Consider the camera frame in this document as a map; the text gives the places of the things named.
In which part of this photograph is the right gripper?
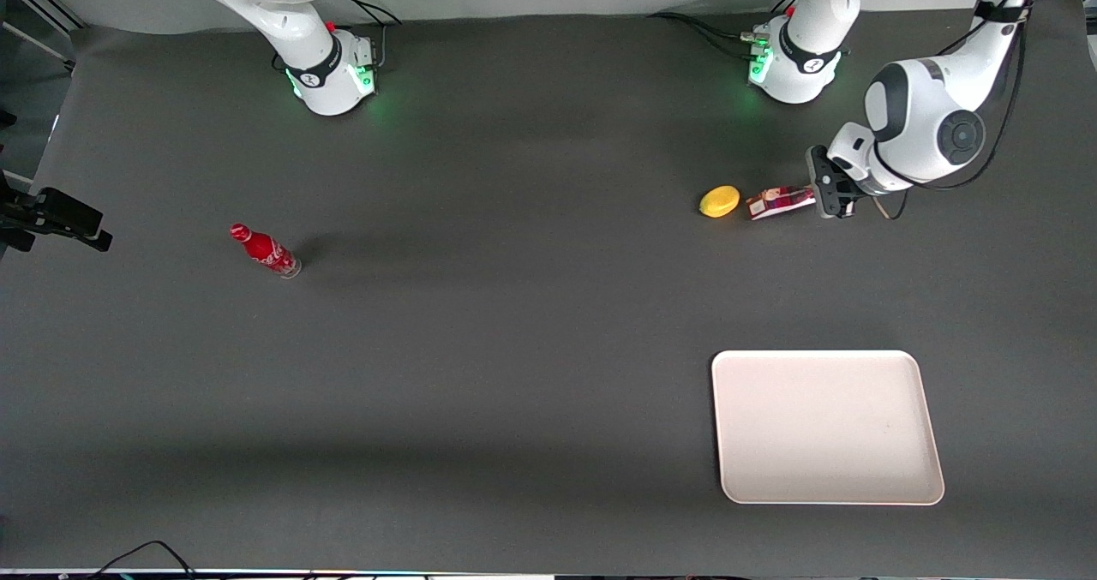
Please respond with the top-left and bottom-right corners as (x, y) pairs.
(0, 173), (114, 254)

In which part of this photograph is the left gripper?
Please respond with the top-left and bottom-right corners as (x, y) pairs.
(806, 122), (876, 220)

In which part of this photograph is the red cookie box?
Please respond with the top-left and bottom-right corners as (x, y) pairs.
(745, 183), (818, 222)

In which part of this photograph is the white rectangular tray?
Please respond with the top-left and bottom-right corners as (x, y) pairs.
(710, 350), (946, 507)

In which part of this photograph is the yellow lemon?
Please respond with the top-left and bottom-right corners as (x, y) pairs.
(698, 185), (741, 219)

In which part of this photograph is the red cola bottle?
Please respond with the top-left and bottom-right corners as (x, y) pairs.
(229, 223), (303, 280)

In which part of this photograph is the black left base cable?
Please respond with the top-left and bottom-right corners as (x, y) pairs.
(648, 0), (803, 61)

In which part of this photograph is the black base cable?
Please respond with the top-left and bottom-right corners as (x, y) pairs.
(327, 0), (403, 72)
(648, 0), (803, 61)

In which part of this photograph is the aluminium frame profile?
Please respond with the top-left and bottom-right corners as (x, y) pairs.
(0, 0), (88, 72)

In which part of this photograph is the black cable at table edge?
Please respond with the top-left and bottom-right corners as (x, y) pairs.
(84, 540), (200, 580)

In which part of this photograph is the black right base cable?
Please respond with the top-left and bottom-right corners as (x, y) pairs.
(327, 0), (403, 72)

